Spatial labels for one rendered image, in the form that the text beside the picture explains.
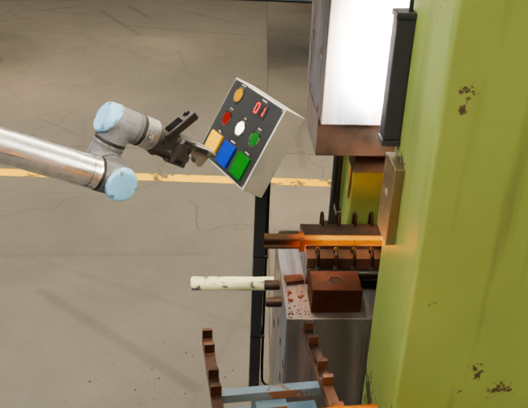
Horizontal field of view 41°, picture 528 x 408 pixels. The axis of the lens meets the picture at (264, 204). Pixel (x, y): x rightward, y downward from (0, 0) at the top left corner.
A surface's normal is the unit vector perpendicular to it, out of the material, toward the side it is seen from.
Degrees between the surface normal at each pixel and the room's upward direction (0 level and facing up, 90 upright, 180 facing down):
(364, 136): 90
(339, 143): 90
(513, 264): 90
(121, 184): 92
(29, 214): 0
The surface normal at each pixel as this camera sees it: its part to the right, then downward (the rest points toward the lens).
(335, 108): 0.05, 0.46
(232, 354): 0.04, -0.89
